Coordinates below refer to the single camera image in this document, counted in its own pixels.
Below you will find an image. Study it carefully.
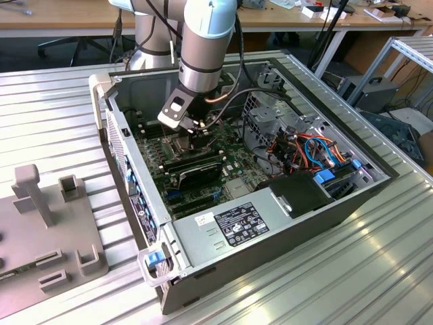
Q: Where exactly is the CPU socket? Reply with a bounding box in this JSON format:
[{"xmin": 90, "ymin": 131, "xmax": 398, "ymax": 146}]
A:
[{"xmin": 161, "ymin": 131, "xmax": 190, "ymax": 160}]

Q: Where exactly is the green motherboard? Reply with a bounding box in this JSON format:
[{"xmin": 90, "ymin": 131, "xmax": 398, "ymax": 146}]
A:
[{"xmin": 130, "ymin": 110, "xmax": 277, "ymax": 221}]

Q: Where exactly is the black expansion card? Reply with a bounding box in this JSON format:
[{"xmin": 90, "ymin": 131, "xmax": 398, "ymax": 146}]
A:
[{"xmin": 175, "ymin": 161, "xmax": 225, "ymax": 191}]

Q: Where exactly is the silver drive cage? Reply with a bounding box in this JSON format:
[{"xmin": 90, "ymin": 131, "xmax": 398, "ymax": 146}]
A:
[{"xmin": 242, "ymin": 88, "xmax": 307, "ymax": 160}]

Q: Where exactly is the silver chipset heatsink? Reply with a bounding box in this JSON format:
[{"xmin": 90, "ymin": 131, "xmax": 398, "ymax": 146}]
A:
[{"xmin": 224, "ymin": 177, "xmax": 254, "ymax": 201}]

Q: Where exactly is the black expansion slot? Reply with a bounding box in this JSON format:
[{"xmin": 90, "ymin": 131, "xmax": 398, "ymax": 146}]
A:
[
  {"xmin": 165, "ymin": 191, "xmax": 217, "ymax": 208},
  {"xmin": 172, "ymin": 199, "xmax": 219, "ymax": 218}
]

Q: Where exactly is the silver power supply unit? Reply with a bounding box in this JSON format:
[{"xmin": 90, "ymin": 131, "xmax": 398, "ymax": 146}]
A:
[{"xmin": 171, "ymin": 188, "xmax": 296, "ymax": 272}]

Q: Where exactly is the blue disk carrier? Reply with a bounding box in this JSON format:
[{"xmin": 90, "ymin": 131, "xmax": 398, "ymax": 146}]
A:
[{"xmin": 313, "ymin": 170, "xmax": 338, "ymax": 186}]

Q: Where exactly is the black office chair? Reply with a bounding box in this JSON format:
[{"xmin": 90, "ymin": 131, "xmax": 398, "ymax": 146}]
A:
[{"xmin": 36, "ymin": 35, "xmax": 114, "ymax": 68}]

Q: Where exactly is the small white box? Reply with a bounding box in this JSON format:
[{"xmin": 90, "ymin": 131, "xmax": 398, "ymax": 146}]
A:
[{"xmin": 302, "ymin": 5, "xmax": 327, "ymax": 20}]

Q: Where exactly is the blue case latch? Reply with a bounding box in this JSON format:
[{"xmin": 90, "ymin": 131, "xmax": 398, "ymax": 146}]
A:
[{"xmin": 144, "ymin": 252, "xmax": 166, "ymax": 271}]

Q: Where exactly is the grey open PC case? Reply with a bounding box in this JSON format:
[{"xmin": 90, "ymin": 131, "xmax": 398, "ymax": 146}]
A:
[{"xmin": 88, "ymin": 57, "xmax": 402, "ymax": 316}]

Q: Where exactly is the wooden desk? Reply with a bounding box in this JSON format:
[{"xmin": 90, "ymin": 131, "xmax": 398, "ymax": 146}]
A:
[
  {"xmin": 236, "ymin": 0, "xmax": 433, "ymax": 38},
  {"xmin": 0, "ymin": 0, "xmax": 136, "ymax": 39}
]

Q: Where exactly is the dark panel with fan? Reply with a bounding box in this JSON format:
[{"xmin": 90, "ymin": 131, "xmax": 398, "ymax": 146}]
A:
[{"xmin": 358, "ymin": 108, "xmax": 426, "ymax": 167}]

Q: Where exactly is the open cardboard box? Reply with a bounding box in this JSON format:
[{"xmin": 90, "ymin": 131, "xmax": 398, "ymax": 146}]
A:
[{"xmin": 363, "ymin": 3, "xmax": 396, "ymax": 23}]

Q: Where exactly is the grey parts rack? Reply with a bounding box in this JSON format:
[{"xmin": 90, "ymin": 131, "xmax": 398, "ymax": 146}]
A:
[{"xmin": 0, "ymin": 164, "xmax": 110, "ymax": 307}]

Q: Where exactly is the brown cardboard box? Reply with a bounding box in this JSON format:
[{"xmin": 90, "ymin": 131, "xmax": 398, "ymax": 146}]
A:
[{"xmin": 416, "ymin": 131, "xmax": 433, "ymax": 167}]

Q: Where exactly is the green RAM stick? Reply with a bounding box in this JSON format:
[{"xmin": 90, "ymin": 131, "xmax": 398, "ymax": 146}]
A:
[{"xmin": 0, "ymin": 265, "xmax": 37, "ymax": 281}]

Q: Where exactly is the black camera bracket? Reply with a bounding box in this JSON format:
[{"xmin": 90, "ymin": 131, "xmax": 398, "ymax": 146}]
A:
[{"xmin": 161, "ymin": 85, "xmax": 198, "ymax": 120}]

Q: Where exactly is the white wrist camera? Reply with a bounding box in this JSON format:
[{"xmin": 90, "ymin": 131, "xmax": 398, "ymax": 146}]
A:
[{"xmin": 157, "ymin": 110, "xmax": 191, "ymax": 132}]

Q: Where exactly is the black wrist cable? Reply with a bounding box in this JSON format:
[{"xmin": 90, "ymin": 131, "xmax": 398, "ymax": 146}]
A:
[{"xmin": 198, "ymin": 13, "xmax": 294, "ymax": 133}]

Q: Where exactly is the orange wire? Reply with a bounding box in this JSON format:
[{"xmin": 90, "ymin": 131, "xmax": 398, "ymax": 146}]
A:
[{"xmin": 269, "ymin": 133, "xmax": 307, "ymax": 170}]

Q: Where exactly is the blue wire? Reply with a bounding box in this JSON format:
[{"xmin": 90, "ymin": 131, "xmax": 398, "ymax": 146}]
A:
[
  {"xmin": 314, "ymin": 135, "xmax": 339, "ymax": 167},
  {"xmin": 303, "ymin": 137, "xmax": 327, "ymax": 169}
]

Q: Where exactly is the black box with handle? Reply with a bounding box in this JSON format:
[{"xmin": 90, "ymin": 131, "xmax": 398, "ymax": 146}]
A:
[{"xmin": 337, "ymin": 76, "xmax": 399, "ymax": 114}]

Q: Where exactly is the aluminium frame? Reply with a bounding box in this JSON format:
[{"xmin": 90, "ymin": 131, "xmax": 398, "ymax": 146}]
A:
[{"xmin": 347, "ymin": 35, "xmax": 433, "ymax": 110}]

